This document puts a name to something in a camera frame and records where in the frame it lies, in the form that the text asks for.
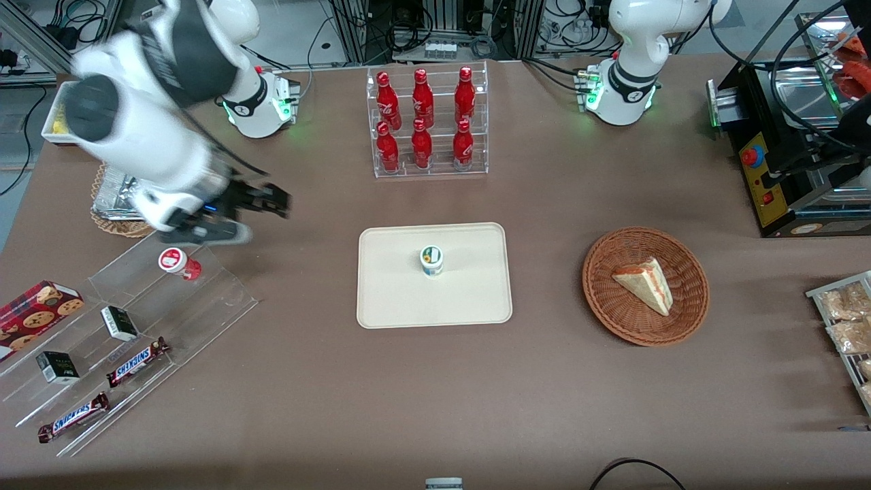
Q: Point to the clear pastry bag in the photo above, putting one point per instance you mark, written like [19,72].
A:
[865,369]
[850,337]
[867,395]
[844,303]

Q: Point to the red cookie box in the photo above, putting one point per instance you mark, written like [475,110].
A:
[34,316]

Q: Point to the yellow snack packet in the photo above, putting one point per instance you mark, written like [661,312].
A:
[60,119]

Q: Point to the wrapped sandwich wedge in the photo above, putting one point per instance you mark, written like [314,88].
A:
[646,284]

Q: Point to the tray of packaged snacks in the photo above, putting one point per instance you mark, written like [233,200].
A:
[816,294]

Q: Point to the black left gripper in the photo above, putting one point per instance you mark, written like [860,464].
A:
[859,122]

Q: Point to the beige serving tray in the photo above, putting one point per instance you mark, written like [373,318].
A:
[395,292]

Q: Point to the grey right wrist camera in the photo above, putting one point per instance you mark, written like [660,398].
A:
[211,233]

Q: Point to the clear acrylic stepped stand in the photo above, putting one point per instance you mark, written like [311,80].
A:
[204,306]

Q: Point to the light wicker basket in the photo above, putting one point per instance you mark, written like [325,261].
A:
[119,228]

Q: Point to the Snickers chocolate bar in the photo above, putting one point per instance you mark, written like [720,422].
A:
[73,417]
[136,362]

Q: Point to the round brown wicker basket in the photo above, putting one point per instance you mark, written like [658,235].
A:
[612,306]

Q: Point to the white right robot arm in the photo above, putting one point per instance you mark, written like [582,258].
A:
[150,143]

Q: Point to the silver foil packet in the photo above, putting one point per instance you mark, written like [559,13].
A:
[112,197]

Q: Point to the small black box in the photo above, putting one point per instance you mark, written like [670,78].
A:
[58,367]
[119,323]

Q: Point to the clear acrylic bottle rack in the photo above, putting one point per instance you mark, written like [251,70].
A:
[442,167]

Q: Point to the green lid gum bottle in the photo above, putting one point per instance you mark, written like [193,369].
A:
[432,262]

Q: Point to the black food warmer machine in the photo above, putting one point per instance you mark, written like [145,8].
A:
[762,197]

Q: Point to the white snack tray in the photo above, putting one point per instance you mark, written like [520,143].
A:
[54,136]

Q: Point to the white power strip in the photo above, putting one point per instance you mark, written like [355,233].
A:
[440,50]

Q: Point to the small grey device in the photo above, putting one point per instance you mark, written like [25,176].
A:
[444,484]

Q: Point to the red cola bottle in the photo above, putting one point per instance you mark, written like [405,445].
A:
[388,151]
[465,95]
[388,102]
[423,101]
[422,148]
[463,148]

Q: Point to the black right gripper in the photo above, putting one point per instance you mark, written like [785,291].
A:
[239,195]

